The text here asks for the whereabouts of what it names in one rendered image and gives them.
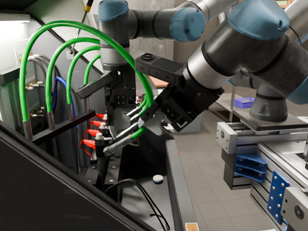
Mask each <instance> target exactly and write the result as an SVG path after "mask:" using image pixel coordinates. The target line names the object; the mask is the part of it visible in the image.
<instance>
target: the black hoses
mask: <svg viewBox="0 0 308 231"><path fill-rule="evenodd" d="M41 57H43V58H45V59H46V60H47V61H48V62H50V59H49V58H48V57H47V56H45V55H39V56H35V57H34V58H29V61H35V62H36V63H37V64H38V65H39V66H40V68H41V69H42V71H43V75H44V83H45V85H42V84H40V85H38V87H43V88H45V104H44V115H38V117H42V118H43V120H42V123H41V122H40V123H39V125H37V127H35V128H34V129H33V130H32V133H33V136H34V135H35V134H34V133H36V134H38V133H40V132H42V131H44V130H46V129H47V128H48V127H49V124H48V118H47V104H46V77H47V76H46V72H45V69H44V67H43V66H42V64H41V63H40V62H39V61H38V60H37V59H40V60H41V61H42V62H43V63H44V64H45V65H46V67H47V68H48V67H49V65H48V64H47V62H46V61H45V60H44V59H42V58H41ZM53 70H54V82H53V89H52V79H51V106H52V104H53V100H54V101H55V103H54V107H53V109H52V111H53V114H54V112H55V109H56V106H57V99H56V97H55V95H54V94H55V85H56V81H55V78H56V68H55V66H54V68H53ZM39 128H41V129H39ZM37 130H38V131H39V132H38V131H37Z"/></svg>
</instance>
